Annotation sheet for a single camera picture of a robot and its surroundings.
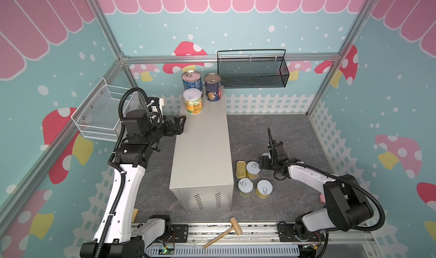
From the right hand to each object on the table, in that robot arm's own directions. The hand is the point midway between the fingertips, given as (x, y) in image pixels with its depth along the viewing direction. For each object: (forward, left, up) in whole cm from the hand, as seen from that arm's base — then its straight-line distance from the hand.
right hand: (265, 160), depth 93 cm
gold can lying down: (-6, +14, 0) cm, 15 cm away
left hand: (0, +42, +32) cm, 53 cm away
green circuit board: (-41, +48, -6) cm, 63 cm away
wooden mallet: (-32, +18, -2) cm, 37 cm away
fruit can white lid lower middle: (-16, +3, +1) cm, 16 cm away
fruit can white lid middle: (-5, +8, +1) cm, 9 cm away
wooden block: (-27, +65, -3) cm, 70 cm away
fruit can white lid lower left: (-15, +12, +1) cm, 20 cm away
